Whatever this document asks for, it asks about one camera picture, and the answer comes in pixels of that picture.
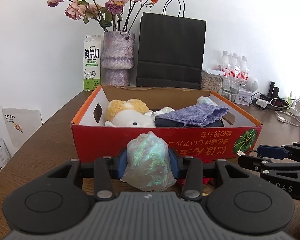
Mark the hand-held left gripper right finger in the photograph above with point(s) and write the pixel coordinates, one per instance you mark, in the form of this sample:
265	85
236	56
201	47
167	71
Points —
173	163

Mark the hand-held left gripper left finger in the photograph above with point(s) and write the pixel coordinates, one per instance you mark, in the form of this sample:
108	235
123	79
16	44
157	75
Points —
120	165

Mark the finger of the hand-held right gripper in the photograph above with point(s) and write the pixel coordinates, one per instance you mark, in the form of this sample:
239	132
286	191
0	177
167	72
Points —
272	151
250	161

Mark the plastic bag of green glitter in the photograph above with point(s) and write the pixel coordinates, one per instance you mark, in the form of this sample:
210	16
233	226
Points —
147	162

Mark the red cardboard box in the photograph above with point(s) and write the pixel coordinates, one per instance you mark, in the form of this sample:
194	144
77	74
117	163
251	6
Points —
97	140

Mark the navy zip pouch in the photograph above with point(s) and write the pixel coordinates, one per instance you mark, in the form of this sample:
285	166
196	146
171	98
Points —
170	123

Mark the yellow and white plush sheep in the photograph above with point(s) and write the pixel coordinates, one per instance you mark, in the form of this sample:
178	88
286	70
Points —
127	115

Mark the white plastic wipes pack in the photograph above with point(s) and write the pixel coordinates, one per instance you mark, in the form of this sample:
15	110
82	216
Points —
206	101

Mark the red fabric rose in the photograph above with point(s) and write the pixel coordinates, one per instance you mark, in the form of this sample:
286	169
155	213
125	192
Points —
208	180

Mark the white power adapters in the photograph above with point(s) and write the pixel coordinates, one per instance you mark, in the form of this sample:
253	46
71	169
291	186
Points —
260	103

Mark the small green spray bottle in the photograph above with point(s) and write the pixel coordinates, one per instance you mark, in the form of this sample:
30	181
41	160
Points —
290	95

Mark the black upright device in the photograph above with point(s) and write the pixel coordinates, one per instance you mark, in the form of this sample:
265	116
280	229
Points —
273	90

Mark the white patterned box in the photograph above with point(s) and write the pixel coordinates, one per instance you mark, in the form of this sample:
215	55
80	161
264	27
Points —
242	97

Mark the white round device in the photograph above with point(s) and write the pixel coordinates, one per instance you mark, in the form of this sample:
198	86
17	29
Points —
253	83

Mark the clear jar of snacks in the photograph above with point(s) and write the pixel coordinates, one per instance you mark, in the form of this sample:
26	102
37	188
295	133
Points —
211	81

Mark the white and green milk carton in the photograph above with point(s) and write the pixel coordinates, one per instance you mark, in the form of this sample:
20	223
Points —
92	62

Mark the purple mottled vase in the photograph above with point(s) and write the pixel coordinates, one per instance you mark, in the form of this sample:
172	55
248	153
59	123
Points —
117	55

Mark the black paper bag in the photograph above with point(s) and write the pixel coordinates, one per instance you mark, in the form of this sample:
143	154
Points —
170	52

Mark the dried pink roses bouquet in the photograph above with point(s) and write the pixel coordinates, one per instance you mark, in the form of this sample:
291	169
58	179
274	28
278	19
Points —
115	0

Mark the white wall charger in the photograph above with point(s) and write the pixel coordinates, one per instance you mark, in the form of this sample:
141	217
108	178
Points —
298	108

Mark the white wall sign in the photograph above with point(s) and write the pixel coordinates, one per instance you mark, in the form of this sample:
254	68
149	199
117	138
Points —
22	126

